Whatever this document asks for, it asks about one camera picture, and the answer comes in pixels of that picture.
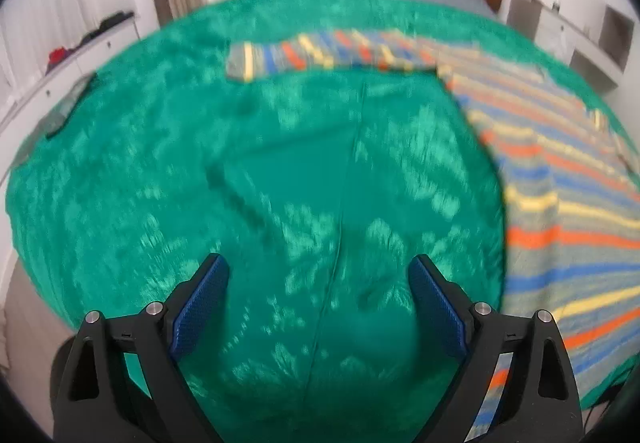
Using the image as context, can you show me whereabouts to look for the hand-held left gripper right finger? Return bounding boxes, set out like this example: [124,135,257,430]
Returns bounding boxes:
[407,255,583,443]

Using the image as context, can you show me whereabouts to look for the dark clothes pile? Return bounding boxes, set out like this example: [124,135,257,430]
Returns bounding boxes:
[75,10,136,49]

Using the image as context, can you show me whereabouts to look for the striped knit clothes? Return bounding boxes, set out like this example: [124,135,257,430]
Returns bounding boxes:
[225,28,640,440]

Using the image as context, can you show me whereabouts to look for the white desk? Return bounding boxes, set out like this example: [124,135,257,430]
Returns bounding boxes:
[505,0,621,91]

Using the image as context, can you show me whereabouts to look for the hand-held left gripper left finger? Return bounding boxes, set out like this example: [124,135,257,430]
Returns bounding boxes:
[52,253,231,443]

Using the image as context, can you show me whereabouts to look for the white window cabinet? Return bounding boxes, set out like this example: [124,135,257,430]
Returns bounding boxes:
[0,13,161,144]

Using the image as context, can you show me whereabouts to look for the green patterned blanket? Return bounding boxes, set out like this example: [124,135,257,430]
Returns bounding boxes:
[5,0,640,443]

